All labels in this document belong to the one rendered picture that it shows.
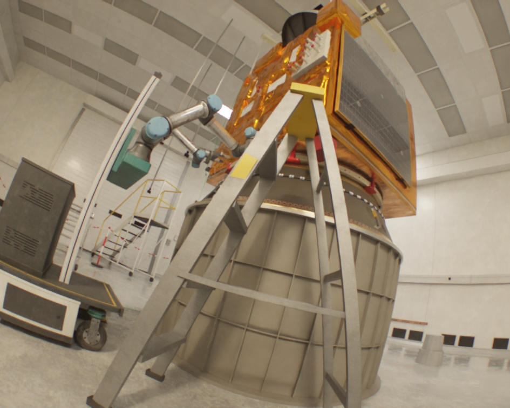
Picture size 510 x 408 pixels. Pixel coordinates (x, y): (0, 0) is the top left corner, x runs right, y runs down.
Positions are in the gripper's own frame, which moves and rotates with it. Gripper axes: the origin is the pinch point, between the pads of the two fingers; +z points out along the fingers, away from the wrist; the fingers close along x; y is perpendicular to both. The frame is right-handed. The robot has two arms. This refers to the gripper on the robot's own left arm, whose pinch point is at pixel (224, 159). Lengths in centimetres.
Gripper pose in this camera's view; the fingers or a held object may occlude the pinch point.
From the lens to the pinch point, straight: 236.2
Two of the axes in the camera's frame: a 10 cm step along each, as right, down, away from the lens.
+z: 8.4, 2.2, 5.0
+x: -5.3, 1.4, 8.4
